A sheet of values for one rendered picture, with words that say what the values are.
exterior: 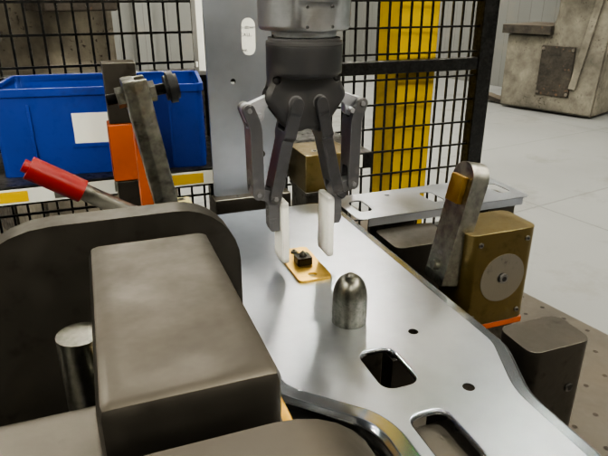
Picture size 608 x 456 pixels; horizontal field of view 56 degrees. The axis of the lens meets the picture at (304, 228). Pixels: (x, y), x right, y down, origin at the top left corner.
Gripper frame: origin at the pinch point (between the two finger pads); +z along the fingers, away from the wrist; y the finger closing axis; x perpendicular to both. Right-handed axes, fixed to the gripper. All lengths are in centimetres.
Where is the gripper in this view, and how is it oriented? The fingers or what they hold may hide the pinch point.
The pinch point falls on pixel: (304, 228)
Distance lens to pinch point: 62.8
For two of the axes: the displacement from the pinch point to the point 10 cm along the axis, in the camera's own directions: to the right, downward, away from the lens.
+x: -3.5, -3.5, 8.7
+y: 9.4, -1.3, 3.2
